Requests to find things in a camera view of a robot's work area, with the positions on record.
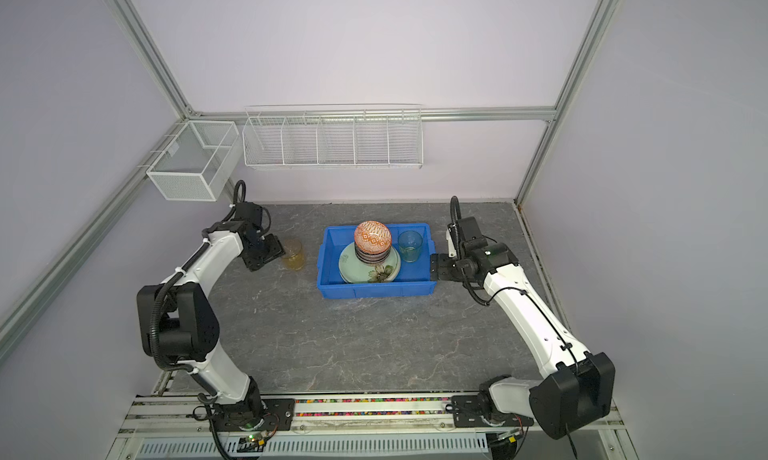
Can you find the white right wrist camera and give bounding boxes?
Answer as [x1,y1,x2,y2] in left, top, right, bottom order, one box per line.
[445,228,458,258]

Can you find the green flower plate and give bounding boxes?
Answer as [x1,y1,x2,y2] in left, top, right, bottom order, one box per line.
[338,243,402,283]

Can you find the green glass cup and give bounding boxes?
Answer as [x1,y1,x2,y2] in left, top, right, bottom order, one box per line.
[397,229,423,263]

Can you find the white wire rack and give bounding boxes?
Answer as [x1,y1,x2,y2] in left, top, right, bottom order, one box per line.
[241,104,424,169]

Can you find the blue plastic bin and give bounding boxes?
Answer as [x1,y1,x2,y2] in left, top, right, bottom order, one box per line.
[317,223,436,299]

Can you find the blue white patterned bowl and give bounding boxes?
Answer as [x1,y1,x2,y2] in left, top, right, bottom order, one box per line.
[354,220,392,255]

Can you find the amber glass cup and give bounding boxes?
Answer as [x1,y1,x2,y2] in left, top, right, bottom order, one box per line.
[281,237,306,271]

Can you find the white mesh basket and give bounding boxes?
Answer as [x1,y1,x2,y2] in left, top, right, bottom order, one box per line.
[147,120,243,202]

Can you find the red rimmed bottom bowl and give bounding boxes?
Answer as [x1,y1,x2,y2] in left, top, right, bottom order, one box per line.
[354,245,391,265]

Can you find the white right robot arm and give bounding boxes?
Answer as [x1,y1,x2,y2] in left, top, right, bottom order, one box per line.
[431,197,616,439]

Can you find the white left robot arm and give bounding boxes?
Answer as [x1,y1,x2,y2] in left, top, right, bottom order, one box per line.
[136,180,284,431]

